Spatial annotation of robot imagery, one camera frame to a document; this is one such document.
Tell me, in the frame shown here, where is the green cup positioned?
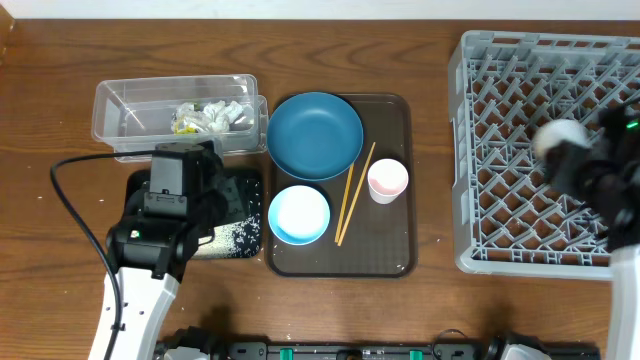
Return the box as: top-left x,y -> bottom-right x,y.
532,119 -> 590,160

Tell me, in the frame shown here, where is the pile of white rice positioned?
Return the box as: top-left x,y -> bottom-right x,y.
193,218 -> 261,259

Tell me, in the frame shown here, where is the white tissue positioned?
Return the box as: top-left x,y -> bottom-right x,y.
170,100 -> 254,135

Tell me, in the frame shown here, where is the light blue small bowl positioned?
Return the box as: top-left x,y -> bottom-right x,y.
268,185 -> 331,246

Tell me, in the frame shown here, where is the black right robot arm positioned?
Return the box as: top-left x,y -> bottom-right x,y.
532,98 -> 639,360

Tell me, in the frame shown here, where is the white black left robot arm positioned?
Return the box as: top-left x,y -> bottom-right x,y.
90,144 -> 228,359

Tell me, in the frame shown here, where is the grey dishwasher rack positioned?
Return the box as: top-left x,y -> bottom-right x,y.
448,31 -> 639,281

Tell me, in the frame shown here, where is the clear plastic waste bin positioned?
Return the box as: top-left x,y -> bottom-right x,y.
92,74 -> 268,157

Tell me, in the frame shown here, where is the black rectangular tray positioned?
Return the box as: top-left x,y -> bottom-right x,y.
124,167 -> 265,261

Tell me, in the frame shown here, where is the dark blue plate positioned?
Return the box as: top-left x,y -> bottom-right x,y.
267,92 -> 364,182

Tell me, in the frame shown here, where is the wooden chopstick left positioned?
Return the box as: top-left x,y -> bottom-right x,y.
334,163 -> 354,244

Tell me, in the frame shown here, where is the wooden chopstick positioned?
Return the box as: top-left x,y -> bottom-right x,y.
337,142 -> 376,247
334,163 -> 354,244

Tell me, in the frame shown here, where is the wooden chopstick right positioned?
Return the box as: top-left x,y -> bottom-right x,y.
337,142 -> 376,247

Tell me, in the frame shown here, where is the pink cup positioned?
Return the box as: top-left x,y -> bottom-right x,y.
367,158 -> 409,205

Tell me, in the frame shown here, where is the brown serving tray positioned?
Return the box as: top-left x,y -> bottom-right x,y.
265,94 -> 417,278

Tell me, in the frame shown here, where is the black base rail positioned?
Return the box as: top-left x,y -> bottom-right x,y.
154,327 -> 601,360

